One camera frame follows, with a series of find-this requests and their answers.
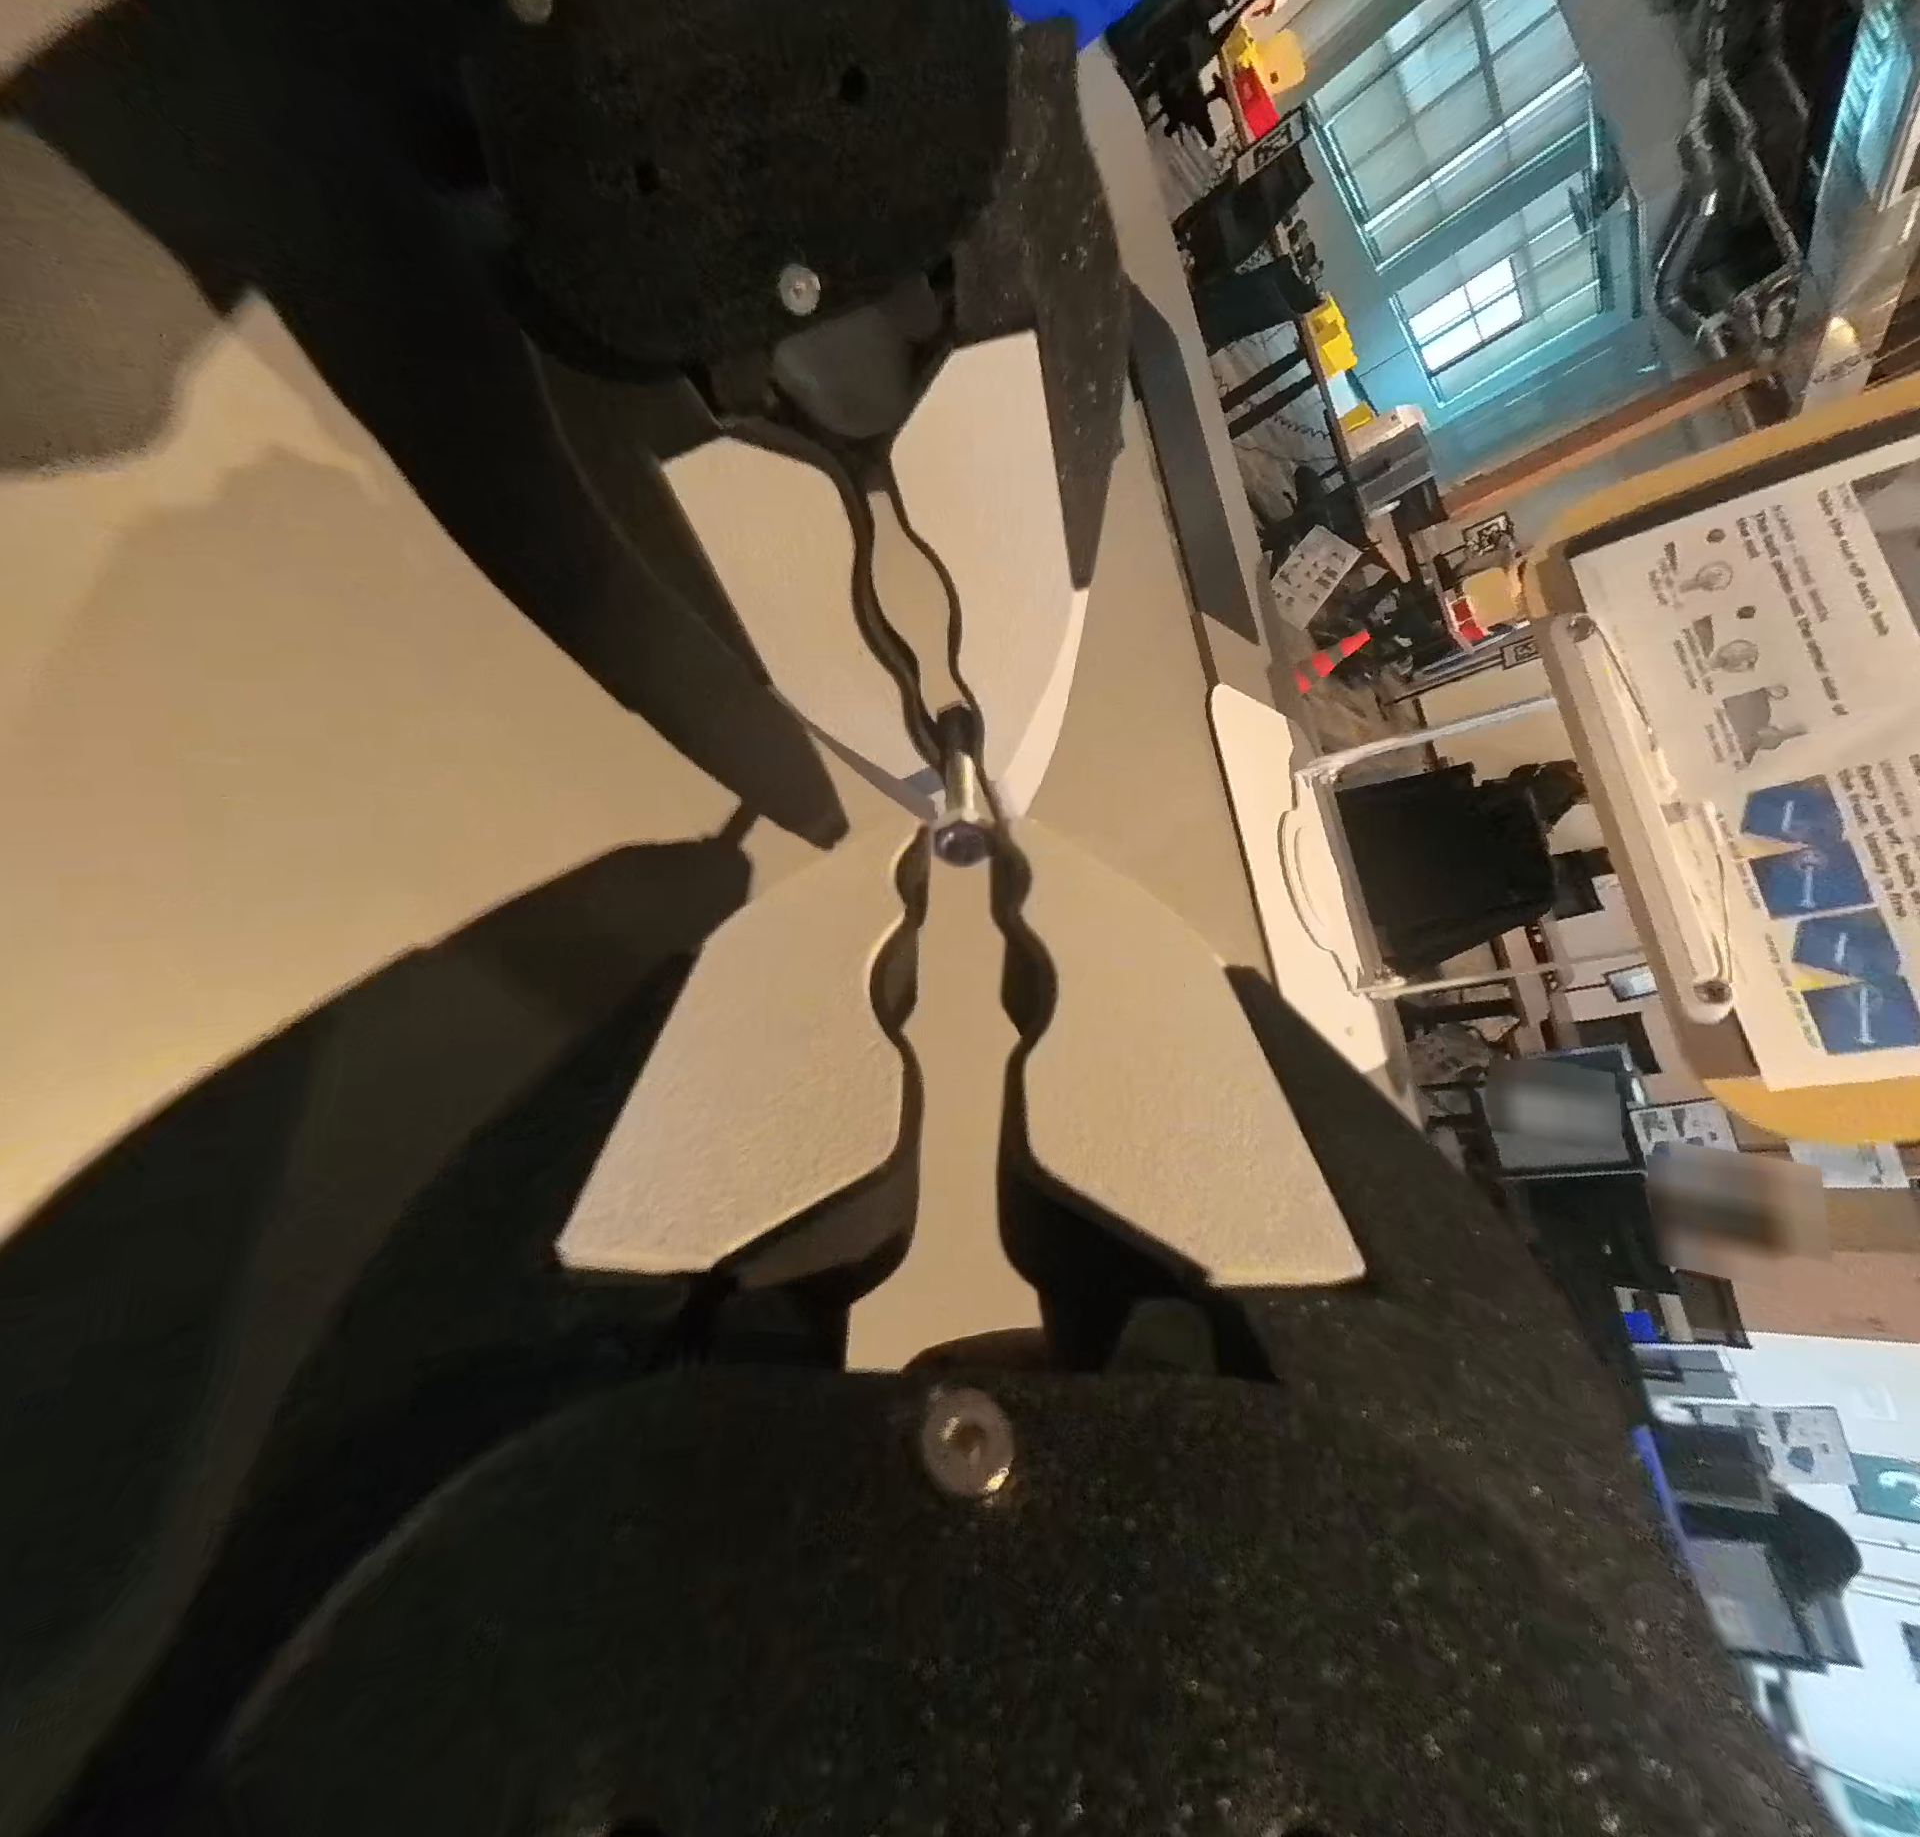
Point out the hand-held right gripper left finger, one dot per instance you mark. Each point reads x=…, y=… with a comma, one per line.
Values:
x=750, y=1086

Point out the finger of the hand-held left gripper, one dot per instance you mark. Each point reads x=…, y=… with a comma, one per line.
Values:
x=1006, y=546
x=780, y=561

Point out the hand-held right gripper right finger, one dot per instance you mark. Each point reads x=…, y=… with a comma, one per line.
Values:
x=1171, y=1101

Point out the silver bolt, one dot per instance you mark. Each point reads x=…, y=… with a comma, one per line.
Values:
x=961, y=786

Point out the dark table panel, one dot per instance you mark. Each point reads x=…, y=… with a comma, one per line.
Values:
x=1200, y=517

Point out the white stand base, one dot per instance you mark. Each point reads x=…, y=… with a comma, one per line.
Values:
x=1251, y=756

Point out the red plastic object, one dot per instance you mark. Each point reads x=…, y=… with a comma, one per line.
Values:
x=1335, y=660

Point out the clear acrylic stand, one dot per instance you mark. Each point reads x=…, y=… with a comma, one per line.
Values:
x=1320, y=772

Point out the yellow storage bin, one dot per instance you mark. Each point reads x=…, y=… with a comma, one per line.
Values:
x=1331, y=334
x=1262, y=67

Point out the white sheet ledge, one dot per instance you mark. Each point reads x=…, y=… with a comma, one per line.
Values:
x=1627, y=817

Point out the instruction sheet on wooden stand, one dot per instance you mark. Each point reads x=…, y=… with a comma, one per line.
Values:
x=1681, y=480

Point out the printed instruction sheet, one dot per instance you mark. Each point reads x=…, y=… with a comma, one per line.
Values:
x=1770, y=636

